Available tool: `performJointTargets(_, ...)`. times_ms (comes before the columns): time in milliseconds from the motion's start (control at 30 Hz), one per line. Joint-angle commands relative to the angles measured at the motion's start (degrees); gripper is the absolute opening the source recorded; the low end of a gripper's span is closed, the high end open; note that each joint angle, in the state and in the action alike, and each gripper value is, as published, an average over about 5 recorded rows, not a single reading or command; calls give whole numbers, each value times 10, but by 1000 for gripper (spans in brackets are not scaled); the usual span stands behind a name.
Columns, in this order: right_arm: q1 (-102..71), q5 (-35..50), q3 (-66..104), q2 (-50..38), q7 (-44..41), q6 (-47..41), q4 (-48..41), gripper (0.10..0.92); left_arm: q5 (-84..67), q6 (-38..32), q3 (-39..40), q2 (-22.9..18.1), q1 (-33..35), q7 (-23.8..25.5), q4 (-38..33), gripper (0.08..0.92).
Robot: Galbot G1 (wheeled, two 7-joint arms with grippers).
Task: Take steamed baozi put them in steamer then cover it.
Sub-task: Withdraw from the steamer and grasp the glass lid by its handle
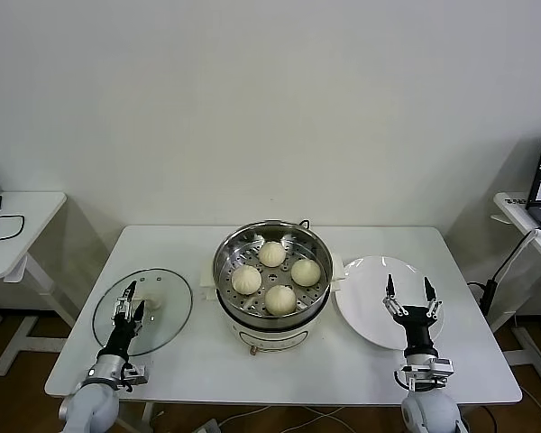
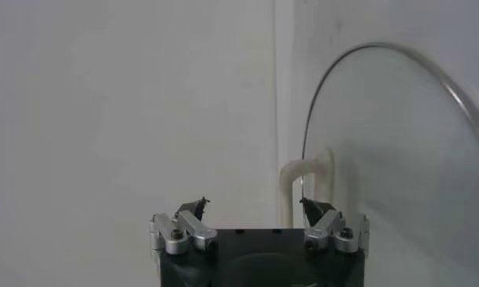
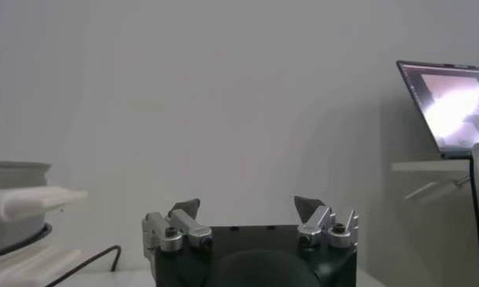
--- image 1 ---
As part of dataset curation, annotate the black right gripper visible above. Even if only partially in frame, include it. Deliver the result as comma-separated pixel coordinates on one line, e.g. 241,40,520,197
382,273,444,358

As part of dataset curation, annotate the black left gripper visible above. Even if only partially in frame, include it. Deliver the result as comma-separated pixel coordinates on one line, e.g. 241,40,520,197
101,280,147,358

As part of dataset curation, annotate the glass lid with white handle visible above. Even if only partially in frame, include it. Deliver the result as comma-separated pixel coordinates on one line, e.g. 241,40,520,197
91,268,194,357

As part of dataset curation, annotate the white steamed baozi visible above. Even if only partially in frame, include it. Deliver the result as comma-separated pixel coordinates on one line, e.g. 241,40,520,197
231,264,262,294
264,284,298,316
258,241,286,267
290,258,322,287

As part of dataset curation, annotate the perforated steel steamer basket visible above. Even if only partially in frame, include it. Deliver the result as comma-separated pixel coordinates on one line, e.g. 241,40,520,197
212,219,335,320

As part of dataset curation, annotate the stainless steel steamer pot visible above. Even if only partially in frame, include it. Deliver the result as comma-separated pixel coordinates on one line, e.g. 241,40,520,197
198,254,346,358

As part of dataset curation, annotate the round white plate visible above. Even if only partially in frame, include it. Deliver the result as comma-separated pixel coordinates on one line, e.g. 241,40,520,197
334,255,445,351

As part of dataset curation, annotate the white standing desk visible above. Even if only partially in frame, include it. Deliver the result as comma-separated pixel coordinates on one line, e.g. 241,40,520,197
491,192,541,392

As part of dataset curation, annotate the white floor power strip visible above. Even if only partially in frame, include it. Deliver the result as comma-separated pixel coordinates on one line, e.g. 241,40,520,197
187,418,222,433

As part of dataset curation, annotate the small white side table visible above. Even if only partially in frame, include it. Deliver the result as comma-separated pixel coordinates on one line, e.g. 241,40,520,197
0,191,78,378

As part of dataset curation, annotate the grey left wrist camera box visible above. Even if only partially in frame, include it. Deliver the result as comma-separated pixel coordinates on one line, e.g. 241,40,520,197
119,363,151,387

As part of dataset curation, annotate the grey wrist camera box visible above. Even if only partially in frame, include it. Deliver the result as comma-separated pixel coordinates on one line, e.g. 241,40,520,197
119,363,151,387
426,358,454,384

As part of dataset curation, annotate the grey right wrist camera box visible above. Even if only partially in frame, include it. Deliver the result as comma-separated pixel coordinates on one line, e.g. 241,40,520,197
426,358,454,384

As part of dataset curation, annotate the black adapter cable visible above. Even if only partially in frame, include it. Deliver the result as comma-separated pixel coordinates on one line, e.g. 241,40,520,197
0,213,26,244

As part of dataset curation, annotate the thin white floor cable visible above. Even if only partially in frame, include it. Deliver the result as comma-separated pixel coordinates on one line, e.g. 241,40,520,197
215,404,411,428

